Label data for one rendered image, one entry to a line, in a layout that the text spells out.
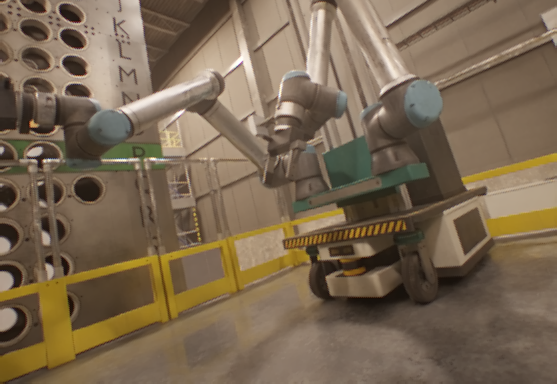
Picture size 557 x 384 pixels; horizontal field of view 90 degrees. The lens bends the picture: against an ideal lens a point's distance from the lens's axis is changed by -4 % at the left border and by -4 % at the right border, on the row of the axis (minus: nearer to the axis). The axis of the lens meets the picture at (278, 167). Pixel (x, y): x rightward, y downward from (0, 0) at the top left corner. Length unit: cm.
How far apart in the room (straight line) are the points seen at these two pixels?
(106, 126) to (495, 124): 648
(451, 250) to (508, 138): 554
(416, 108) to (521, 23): 613
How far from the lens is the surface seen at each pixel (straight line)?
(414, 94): 107
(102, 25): 363
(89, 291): 272
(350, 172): 147
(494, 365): 85
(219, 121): 137
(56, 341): 186
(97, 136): 85
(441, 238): 128
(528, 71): 687
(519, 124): 673
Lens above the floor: 40
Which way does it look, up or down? 11 degrees up
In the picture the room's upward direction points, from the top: 14 degrees counter-clockwise
